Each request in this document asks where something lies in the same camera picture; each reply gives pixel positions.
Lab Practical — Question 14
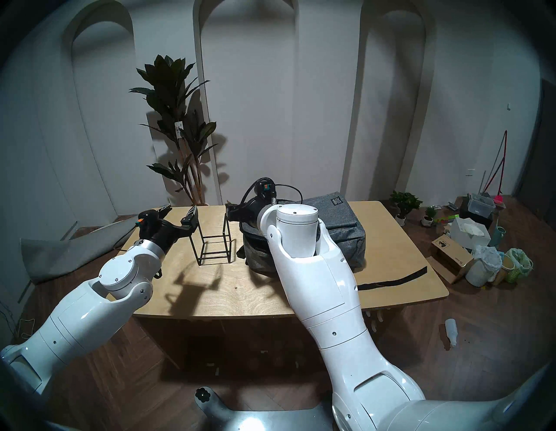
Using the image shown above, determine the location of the dark door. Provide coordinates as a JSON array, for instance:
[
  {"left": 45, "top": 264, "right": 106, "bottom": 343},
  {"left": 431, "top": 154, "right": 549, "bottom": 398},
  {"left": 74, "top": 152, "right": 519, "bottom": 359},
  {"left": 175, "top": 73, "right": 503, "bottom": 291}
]
[{"left": 515, "top": 78, "right": 556, "bottom": 231}]

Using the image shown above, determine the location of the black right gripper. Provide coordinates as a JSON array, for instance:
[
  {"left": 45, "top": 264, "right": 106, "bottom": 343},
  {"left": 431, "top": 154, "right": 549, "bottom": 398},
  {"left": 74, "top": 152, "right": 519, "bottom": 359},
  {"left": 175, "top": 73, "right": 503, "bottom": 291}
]
[{"left": 225, "top": 179, "right": 278, "bottom": 231}]

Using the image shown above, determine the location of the black storage box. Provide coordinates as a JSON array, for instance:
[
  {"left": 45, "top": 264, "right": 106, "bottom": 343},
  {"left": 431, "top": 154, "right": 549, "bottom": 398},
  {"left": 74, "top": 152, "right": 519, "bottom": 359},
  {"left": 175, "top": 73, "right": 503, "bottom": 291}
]
[{"left": 460, "top": 198, "right": 495, "bottom": 229}]

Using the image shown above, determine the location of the grey backpack with black lining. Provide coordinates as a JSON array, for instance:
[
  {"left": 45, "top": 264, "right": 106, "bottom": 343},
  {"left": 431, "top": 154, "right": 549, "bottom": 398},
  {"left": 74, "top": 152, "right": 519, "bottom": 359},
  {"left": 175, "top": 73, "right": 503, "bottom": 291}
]
[{"left": 237, "top": 191, "right": 429, "bottom": 291}]

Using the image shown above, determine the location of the red handled broom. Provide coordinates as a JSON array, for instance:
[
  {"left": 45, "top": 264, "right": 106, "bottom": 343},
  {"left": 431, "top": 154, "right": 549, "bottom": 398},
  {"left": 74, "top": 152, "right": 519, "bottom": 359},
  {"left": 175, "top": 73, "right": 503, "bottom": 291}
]
[{"left": 482, "top": 129, "right": 508, "bottom": 206}]

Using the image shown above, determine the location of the grey metal robot base plate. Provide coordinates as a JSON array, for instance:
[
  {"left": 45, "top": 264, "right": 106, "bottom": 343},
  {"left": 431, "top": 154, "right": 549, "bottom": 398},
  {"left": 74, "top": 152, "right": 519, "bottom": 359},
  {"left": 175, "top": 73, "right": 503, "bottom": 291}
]
[{"left": 194, "top": 387, "right": 337, "bottom": 431}]

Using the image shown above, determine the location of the clear plastic storage bin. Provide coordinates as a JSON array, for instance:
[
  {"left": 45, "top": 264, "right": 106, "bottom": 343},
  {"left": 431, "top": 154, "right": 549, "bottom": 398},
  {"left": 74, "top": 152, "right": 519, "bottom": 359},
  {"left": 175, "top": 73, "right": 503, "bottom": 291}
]
[{"left": 467, "top": 192, "right": 496, "bottom": 218}]

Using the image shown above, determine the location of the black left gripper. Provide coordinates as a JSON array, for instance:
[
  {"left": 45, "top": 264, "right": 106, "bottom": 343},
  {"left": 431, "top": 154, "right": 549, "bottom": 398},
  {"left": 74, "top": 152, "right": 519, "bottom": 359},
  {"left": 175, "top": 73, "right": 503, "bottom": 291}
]
[{"left": 137, "top": 206, "right": 199, "bottom": 253}]

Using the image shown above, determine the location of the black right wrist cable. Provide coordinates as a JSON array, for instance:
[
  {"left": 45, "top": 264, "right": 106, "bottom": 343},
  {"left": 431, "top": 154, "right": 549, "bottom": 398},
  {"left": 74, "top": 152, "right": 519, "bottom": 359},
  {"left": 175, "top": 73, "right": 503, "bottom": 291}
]
[{"left": 239, "top": 177, "right": 304, "bottom": 206}]

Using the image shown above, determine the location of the black wire book stand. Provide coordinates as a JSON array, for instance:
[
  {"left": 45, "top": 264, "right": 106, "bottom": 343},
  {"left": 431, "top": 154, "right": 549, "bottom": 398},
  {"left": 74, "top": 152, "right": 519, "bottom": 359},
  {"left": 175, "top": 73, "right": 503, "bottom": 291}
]
[{"left": 190, "top": 212, "right": 232, "bottom": 266}]

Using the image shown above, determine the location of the white open box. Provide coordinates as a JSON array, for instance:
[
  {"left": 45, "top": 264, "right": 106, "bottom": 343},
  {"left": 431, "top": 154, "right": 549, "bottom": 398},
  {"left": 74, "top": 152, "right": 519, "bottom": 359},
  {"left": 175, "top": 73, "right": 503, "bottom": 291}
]
[{"left": 450, "top": 216, "right": 491, "bottom": 251}]

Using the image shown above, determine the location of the white bin with plastic bag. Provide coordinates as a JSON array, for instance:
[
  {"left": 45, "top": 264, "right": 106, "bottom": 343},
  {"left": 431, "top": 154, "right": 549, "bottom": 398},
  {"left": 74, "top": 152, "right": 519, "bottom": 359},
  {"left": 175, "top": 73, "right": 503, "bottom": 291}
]
[{"left": 466, "top": 245, "right": 503, "bottom": 288}]

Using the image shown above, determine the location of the small green plant white pot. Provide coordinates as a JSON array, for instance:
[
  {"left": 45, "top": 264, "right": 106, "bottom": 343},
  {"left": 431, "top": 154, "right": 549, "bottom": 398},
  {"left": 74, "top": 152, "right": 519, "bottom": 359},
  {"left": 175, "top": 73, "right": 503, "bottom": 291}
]
[{"left": 390, "top": 190, "right": 423, "bottom": 227}]

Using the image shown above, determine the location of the beige paper cup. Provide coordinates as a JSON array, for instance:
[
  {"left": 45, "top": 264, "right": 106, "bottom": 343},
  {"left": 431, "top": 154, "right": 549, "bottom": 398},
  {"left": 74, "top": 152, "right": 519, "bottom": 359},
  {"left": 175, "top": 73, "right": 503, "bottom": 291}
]
[{"left": 495, "top": 254, "right": 516, "bottom": 285}]

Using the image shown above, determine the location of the rolled grey carpet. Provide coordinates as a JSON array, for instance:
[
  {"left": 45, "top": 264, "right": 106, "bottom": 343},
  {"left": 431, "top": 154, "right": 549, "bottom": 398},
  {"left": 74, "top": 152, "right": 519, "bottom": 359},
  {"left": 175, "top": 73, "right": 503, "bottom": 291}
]
[{"left": 20, "top": 212, "right": 150, "bottom": 285}]

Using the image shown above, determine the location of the brown cardboard box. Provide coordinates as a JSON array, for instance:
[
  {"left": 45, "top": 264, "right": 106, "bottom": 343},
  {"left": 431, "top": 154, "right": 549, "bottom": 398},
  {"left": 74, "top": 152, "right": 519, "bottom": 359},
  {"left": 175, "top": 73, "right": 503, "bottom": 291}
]
[{"left": 426, "top": 235, "right": 475, "bottom": 285}]

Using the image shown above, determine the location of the tall dark leafy potted plant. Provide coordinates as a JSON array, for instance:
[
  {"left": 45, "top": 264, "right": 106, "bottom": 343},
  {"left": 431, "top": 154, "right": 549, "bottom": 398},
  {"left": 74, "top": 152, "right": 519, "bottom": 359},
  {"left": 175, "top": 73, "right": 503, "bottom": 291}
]
[{"left": 129, "top": 54, "right": 218, "bottom": 206}]

